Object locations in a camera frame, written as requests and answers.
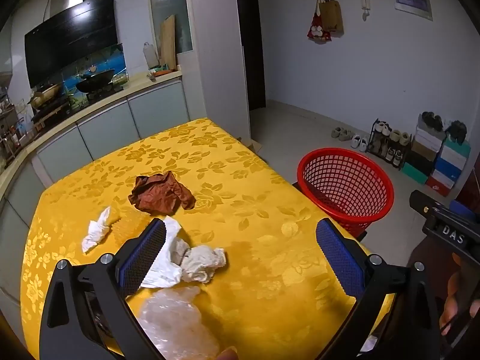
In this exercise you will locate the dark wooden door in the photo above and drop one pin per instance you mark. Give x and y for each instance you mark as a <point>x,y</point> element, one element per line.
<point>249,37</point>

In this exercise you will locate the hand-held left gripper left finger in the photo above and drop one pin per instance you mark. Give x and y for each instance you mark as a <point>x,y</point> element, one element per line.
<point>144,255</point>

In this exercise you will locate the group of assorted shoes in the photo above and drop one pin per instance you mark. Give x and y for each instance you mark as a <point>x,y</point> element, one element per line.
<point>393,135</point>

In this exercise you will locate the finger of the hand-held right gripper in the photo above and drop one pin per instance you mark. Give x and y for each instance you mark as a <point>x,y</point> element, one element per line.
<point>425,204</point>
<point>461,206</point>

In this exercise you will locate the brown paper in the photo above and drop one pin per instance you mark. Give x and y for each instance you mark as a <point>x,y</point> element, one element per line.
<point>157,195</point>

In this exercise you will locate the black gas stove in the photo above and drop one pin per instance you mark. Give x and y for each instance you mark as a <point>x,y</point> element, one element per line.
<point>56,111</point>

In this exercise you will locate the red plastic mesh basket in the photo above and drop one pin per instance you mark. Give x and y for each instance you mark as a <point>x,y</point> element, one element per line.
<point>337,195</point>

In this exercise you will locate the flat cardboard piece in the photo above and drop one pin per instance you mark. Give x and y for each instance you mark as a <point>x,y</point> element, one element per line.
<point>254,144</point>

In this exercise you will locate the glass container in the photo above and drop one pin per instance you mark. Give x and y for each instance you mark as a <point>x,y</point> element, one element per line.
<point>120,79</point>

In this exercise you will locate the wooden cutting board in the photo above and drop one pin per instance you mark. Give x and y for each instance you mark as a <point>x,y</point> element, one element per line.
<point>167,41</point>

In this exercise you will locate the black shoe rack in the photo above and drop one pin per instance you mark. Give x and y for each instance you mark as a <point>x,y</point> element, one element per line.
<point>371,138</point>

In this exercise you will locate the brown paper bag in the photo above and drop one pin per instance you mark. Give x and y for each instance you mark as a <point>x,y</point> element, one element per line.
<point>330,15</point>

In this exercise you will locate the pale wall cabinet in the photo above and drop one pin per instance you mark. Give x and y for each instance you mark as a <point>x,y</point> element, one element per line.
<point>22,26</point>

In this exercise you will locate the large white tissue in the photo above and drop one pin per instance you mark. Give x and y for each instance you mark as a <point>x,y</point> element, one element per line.
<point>165,268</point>

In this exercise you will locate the grey electrical panel box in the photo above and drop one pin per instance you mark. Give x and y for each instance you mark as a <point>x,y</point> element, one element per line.
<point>410,0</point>

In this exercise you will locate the small white tissue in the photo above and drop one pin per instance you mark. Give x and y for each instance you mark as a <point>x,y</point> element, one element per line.
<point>95,232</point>

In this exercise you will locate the frosted glass window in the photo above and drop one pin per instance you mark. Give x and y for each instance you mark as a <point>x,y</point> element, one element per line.
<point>168,7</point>

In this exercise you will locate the beige kitchen countertop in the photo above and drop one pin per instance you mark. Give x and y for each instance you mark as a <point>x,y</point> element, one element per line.
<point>138,86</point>

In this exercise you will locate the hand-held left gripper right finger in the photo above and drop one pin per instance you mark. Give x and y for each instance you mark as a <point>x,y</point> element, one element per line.
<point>339,258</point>

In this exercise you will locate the beige slipper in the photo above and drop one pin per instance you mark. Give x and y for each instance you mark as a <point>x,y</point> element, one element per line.
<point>336,132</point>
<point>347,135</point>

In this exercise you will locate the white intercom handset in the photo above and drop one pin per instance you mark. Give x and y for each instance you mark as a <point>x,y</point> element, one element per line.
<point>364,3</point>

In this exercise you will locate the pair of dark shoes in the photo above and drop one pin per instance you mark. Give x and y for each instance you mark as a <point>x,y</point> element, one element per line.
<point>457,129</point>

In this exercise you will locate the black range hood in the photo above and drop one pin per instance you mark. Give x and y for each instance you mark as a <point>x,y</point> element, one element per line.
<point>71,37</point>

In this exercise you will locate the person's right hand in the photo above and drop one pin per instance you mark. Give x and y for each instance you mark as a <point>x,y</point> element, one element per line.
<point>455,300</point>

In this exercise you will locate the yellow floral tablecloth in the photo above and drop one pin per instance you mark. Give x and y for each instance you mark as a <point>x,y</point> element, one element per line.
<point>243,180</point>

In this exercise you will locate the black wok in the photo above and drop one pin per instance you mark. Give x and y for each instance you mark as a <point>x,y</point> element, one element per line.
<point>95,79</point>

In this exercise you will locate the beige paper towel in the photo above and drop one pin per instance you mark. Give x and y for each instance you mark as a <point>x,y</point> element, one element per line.
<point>204,264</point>

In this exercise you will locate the clear bubble wrap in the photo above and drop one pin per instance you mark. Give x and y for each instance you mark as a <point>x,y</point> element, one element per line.
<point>172,322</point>

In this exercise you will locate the red hanging bag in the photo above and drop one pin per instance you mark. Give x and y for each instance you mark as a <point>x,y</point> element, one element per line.
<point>317,30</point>

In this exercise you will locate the yellow cooking pot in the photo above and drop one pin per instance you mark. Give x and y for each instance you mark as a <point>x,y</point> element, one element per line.
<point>45,95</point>

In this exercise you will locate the pair of black sandals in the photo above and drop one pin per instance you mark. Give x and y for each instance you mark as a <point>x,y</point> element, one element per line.
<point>433,120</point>

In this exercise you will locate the stack of shoe boxes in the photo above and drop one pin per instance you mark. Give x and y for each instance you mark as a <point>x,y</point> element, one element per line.
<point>435,157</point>

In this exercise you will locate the white shoe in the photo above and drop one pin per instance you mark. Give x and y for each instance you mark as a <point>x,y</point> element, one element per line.
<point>355,141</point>
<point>363,144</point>

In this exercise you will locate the metal condiment rack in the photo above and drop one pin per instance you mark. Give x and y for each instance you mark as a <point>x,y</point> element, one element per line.
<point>11,131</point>

